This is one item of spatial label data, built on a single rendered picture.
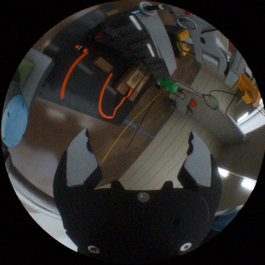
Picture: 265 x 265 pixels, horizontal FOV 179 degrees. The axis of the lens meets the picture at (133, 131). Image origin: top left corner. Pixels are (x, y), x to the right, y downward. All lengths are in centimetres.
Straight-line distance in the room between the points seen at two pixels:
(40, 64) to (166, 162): 564
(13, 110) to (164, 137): 559
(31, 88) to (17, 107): 32
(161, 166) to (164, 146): 114
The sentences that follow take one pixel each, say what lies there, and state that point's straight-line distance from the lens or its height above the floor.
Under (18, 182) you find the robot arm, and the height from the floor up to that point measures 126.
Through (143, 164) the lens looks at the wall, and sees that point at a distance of 580.
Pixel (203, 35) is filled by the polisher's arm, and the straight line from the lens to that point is 89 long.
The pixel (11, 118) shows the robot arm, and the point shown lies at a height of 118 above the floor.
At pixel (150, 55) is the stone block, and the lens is 115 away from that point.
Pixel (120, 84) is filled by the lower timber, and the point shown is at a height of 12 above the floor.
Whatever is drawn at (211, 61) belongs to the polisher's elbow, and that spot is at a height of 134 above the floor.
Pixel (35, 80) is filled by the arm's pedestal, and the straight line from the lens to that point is 59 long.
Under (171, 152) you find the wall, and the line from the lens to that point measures 544.
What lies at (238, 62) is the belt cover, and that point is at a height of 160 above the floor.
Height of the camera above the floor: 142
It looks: 27 degrees down
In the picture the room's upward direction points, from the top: 131 degrees clockwise
